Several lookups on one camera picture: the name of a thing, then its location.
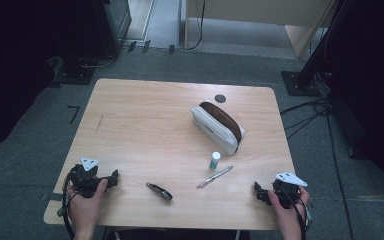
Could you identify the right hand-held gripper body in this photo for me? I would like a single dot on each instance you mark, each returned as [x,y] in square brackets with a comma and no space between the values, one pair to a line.
[286,190]

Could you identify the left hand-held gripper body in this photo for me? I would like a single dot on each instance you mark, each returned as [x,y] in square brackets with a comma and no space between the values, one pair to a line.
[86,176]

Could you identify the dark utility knife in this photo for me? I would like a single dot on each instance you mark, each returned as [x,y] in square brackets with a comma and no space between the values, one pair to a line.
[160,191]

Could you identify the small white green bottle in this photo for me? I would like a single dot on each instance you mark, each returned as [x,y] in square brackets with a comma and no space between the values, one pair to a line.
[215,160]

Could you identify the white pencil case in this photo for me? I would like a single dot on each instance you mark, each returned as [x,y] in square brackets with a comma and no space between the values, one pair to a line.
[217,128]

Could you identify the person's right hand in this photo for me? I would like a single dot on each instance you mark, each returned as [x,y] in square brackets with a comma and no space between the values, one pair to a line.
[288,215]

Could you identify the person's left hand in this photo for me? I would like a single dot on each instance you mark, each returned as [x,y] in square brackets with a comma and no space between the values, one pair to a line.
[86,208]

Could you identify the round dark table grommet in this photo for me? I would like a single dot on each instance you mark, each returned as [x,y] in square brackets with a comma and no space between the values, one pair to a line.
[220,98]

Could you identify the black stand base with hook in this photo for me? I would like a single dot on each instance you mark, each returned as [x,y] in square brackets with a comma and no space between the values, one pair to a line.
[75,71]

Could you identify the short black floor tape strip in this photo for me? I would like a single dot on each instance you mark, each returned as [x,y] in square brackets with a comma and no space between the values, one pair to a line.
[146,46]
[171,49]
[132,46]

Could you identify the dark cabinet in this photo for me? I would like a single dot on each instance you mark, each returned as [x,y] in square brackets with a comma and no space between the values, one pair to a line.
[113,26]

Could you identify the light wooden furniture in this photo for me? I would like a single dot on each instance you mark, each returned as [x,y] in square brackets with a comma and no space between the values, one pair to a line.
[263,13]

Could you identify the black stand with base plate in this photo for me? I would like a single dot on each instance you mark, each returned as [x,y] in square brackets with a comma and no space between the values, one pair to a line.
[305,80]

